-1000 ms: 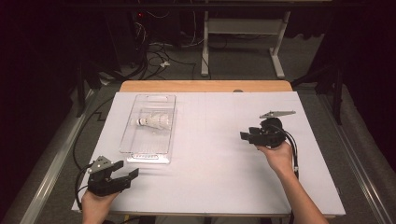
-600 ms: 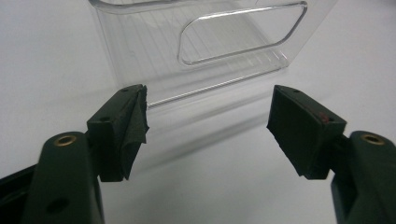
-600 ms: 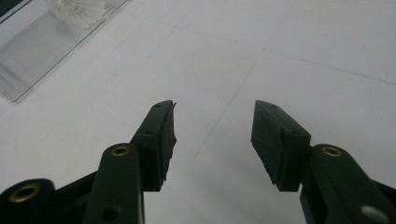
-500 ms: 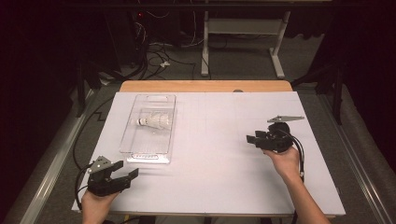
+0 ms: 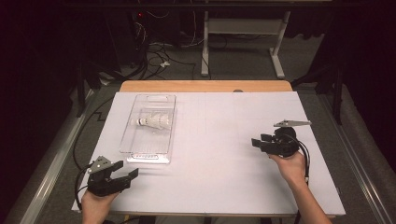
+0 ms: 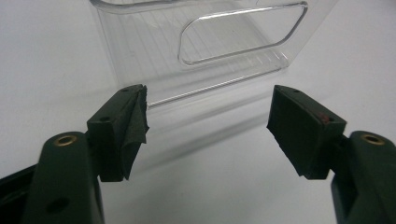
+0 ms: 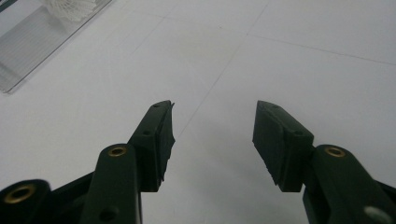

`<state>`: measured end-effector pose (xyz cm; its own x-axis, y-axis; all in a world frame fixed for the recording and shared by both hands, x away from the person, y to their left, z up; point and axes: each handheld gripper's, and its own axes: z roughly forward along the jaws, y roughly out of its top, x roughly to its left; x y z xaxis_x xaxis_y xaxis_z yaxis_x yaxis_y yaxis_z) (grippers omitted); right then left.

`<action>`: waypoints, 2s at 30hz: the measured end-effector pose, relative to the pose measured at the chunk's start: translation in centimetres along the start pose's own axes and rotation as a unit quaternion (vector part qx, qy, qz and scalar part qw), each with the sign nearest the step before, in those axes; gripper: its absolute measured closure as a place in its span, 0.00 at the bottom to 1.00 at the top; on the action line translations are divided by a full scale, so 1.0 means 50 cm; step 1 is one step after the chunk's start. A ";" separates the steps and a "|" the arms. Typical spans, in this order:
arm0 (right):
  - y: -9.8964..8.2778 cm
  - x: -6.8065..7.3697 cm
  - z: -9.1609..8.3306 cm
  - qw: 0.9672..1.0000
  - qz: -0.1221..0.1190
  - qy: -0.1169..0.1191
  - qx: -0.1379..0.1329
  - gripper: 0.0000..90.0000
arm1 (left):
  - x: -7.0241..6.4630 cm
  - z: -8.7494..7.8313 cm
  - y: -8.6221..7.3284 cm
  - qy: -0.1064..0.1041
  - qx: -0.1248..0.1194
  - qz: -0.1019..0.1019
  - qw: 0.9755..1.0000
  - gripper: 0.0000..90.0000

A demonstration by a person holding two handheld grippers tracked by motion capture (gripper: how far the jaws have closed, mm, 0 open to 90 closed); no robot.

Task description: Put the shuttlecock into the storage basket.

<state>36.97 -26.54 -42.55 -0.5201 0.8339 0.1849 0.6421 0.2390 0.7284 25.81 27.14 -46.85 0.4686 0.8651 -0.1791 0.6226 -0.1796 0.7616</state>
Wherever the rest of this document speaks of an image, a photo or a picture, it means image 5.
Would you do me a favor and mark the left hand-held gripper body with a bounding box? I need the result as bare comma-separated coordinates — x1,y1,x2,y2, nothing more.
87,155,132,198

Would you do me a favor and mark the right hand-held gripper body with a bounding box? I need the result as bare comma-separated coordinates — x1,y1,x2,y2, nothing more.
263,119,312,159

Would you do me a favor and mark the clear plastic tray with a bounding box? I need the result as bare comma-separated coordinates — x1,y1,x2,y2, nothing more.
119,93,177,165

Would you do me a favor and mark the person's left hand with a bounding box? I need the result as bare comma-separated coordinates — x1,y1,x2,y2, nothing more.
80,189,120,224

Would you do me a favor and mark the person's right hand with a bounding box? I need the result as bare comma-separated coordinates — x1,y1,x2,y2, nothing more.
268,151,308,189

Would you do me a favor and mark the white table cover board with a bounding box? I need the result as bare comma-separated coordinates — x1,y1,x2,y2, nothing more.
71,91,347,217

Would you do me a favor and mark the black metal stand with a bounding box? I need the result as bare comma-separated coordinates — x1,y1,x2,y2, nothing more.
74,59,104,119
290,62,345,126

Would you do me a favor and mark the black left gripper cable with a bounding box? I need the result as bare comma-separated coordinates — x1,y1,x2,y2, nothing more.
74,163,94,213

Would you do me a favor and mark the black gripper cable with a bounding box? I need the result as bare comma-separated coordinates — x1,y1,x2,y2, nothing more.
289,133,312,224
74,163,94,213

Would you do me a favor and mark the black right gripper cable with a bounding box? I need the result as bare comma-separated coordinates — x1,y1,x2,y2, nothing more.
289,133,312,224

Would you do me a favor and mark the black floor cable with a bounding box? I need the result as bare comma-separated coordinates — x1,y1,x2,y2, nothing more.
72,96,116,171

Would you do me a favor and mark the grey metal rail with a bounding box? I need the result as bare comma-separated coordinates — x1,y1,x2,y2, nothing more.
320,92,396,224
18,88,95,224

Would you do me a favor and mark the tangle of floor cables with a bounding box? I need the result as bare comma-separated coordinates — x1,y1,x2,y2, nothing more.
122,40,197,81

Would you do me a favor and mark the white metal stand frame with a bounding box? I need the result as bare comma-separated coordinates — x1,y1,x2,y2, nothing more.
200,0,292,80

